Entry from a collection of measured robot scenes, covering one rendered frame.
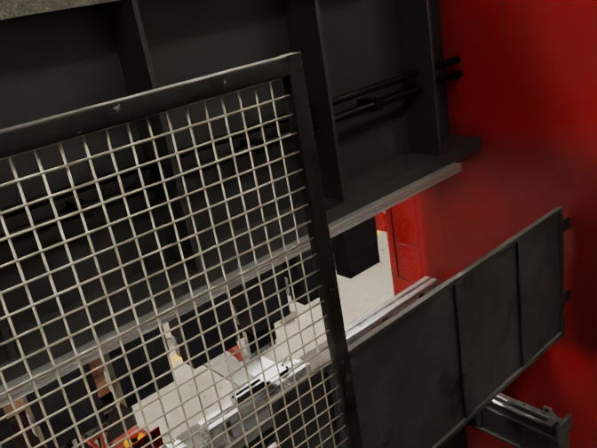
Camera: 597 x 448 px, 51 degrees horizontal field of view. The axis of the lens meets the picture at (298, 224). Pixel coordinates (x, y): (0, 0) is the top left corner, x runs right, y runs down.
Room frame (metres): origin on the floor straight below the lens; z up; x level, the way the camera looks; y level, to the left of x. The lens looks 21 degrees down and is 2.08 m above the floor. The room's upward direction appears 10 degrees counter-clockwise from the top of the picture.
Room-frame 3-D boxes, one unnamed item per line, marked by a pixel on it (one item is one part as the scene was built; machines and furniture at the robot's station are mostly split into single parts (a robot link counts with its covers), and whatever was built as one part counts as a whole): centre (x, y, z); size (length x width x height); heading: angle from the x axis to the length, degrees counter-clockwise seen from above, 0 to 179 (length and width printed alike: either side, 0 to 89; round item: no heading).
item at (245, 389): (1.61, 0.20, 0.99); 0.20 x 0.03 x 0.03; 128
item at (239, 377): (1.75, 0.26, 1.00); 0.26 x 0.18 x 0.01; 38
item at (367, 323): (1.97, -0.26, 0.92); 0.50 x 0.06 x 0.10; 128
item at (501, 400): (1.61, -0.42, 0.81); 0.64 x 0.08 x 0.14; 38
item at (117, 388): (1.41, 0.47, 1.26); 0.15 x 0.09 x 0.17; 128
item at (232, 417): (1.60, 0.21, 0.92); 0.39 x 0.06 x 0.10; 128
